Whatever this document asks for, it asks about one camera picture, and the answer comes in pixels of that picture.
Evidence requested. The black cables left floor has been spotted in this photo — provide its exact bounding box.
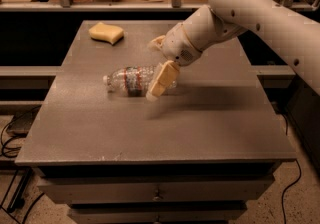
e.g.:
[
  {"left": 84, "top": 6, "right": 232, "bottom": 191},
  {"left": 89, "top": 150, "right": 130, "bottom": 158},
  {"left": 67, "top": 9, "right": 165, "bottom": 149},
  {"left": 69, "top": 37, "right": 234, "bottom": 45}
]
[{"left": 0, "top": 106, "right": 45, "bottom": 224}]

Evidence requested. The yellow sponge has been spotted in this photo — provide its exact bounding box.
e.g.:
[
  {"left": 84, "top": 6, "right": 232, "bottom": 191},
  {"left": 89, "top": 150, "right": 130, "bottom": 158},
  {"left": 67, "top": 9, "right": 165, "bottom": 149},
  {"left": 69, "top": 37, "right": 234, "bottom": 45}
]
[{"left": 89, "top": 22, "right": 124, "bottom": 45}]

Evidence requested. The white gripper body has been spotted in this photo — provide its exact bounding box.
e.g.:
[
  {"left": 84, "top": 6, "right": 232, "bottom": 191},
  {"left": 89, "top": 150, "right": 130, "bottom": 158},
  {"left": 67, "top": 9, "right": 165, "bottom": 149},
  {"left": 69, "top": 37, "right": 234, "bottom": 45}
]
[{"left": 161, "top": 23, "right": 202, "bottom": 66}]

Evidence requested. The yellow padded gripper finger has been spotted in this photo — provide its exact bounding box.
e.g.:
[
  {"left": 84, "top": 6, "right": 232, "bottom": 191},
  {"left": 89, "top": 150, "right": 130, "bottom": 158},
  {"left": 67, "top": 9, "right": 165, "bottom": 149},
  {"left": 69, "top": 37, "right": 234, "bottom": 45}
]
[
  {"left": 148, "top": 35, "right": 165, "bottom": 51},
  {"left": 146, "top": 60, "right": 180, "bottom": 101}
]

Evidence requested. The round drawer knob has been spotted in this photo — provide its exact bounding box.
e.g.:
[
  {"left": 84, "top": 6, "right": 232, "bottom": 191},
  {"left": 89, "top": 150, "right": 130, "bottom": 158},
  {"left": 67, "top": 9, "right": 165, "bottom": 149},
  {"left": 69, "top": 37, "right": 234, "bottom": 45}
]
[{"left": 153, "top": 193, "right": 163, "bottom": 202}]

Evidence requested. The black cable right floor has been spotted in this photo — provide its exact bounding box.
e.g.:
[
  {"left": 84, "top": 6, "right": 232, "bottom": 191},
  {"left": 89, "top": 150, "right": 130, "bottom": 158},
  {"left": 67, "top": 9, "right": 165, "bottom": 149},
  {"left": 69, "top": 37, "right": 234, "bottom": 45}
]
[{"left": 280, "top": 159, "right": 303, "bottom": 224}]

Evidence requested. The black power adapter box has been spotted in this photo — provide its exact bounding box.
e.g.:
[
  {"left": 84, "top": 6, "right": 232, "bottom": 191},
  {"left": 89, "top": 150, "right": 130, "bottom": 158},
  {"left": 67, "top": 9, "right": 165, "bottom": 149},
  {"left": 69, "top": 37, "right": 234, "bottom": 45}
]
[{"left": 6, "top": 112, "right": 35, "bottom": 136}]

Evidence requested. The grey drawer cabinet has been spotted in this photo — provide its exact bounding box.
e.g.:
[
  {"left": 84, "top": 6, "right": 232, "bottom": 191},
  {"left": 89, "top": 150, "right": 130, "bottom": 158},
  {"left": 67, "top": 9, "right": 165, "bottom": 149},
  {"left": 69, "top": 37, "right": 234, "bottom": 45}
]
[{"left": 17, "top": 21, "right": 296, "bottom": 224}]

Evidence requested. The clear plastic water bottle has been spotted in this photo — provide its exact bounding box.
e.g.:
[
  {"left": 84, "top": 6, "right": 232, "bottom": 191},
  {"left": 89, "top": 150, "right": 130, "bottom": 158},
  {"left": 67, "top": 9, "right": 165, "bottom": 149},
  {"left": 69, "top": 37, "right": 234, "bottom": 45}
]
[{"left": 103, "top": 65, "right": 176, "bottom": 97}]

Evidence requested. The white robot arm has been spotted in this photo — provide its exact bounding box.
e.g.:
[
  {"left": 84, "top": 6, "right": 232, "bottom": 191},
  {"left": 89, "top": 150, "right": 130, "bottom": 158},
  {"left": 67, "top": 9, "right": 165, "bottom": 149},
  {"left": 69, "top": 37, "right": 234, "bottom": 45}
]
[{"left": 146, "top": 0, "right": 320, "bottom": 101}]

